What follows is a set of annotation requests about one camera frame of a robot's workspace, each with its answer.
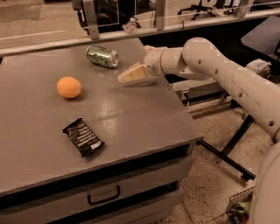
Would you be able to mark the green soda can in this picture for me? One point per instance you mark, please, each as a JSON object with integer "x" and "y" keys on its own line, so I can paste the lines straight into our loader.
{"x": 102, "y": 56}

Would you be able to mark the grey drawer with black handle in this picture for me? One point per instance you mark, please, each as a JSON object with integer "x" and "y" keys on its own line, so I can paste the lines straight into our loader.
{"x": 139, "y": 197}

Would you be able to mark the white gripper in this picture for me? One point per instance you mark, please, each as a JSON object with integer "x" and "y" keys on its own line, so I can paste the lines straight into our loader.
{"x": 152, "y": 61}

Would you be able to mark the black metal floor stand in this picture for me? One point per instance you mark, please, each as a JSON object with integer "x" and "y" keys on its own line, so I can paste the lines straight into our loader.
{"x": 223, "y": 155}

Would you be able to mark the black wire basket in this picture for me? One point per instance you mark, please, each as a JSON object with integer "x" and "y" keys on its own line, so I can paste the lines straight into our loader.
{"x": 232, "y": 214}

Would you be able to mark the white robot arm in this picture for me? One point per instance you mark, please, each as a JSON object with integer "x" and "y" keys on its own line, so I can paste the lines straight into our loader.
{"x": 199, "y": 59}

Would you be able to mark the metal railing with posts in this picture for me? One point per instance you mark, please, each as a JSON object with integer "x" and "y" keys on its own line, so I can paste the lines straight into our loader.
{"x": 32, "y": 26}

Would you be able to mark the green snack bag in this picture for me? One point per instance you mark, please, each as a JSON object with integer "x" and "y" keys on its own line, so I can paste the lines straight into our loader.
{"x": 243, "y": 208}

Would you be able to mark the orange fruit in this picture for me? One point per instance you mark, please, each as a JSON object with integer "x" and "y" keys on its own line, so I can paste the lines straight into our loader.
{"x": 69, "y": 87}

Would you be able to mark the clear plastic bottle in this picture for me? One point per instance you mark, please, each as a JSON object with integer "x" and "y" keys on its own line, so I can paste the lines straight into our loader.
{"x": 131, "y": 26}

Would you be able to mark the black rxbar chocolate wrapper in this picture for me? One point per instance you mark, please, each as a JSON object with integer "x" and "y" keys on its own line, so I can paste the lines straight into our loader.
{"x": 83, "y": 138}

